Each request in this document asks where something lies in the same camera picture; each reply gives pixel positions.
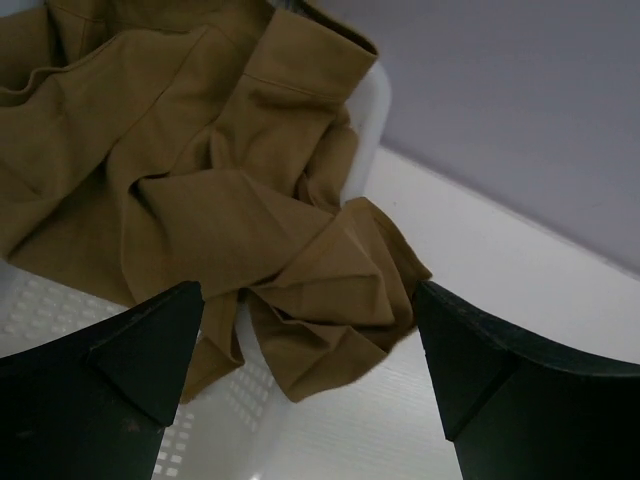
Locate olive brown skirt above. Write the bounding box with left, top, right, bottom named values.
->
left=1, top=1, right=429, bottom=402

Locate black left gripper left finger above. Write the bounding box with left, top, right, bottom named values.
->
left=1, top=282, right=204, bottom=479

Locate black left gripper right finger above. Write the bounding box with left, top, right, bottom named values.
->
left=413, top=281, right=639, bottom=479

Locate white plastic bin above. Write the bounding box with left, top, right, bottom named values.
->
left=0, top=0, right=394, bottom=480

